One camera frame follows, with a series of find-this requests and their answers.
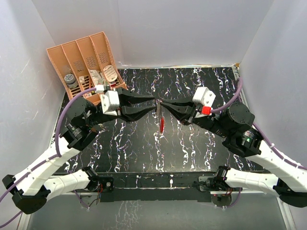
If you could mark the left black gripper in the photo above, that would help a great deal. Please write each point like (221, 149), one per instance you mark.
(127, 112)

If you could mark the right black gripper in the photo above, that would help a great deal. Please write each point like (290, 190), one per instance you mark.
(187, 114)

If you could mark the red keyring with keys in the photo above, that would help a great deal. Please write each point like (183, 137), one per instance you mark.
(160, 116)

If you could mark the aluminium frame rail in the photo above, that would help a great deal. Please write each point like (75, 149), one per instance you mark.
(246, 209)

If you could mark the grey round jar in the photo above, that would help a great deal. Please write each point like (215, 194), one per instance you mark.
(71, 81)

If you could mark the peach desk organizer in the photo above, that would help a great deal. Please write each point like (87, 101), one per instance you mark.
(78, 56)

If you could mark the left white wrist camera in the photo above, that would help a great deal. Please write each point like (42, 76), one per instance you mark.
(109, 100)

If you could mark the small red-white box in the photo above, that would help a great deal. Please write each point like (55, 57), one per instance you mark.
(83, 79)

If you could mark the white small boxes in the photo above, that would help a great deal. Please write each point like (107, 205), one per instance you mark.
(97, 77)

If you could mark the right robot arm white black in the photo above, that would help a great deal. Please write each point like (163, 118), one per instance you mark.
(285, 179)

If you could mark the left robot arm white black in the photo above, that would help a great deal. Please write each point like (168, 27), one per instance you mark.
(34, 186)

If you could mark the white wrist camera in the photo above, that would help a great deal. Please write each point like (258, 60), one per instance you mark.
(109, 100)
(203, 99)

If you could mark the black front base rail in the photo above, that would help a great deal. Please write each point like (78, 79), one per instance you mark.
(161, 186)

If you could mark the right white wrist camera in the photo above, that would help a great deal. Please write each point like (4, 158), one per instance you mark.
(203, 99)

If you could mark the oval white tin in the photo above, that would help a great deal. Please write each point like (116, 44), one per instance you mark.
(110, 73)

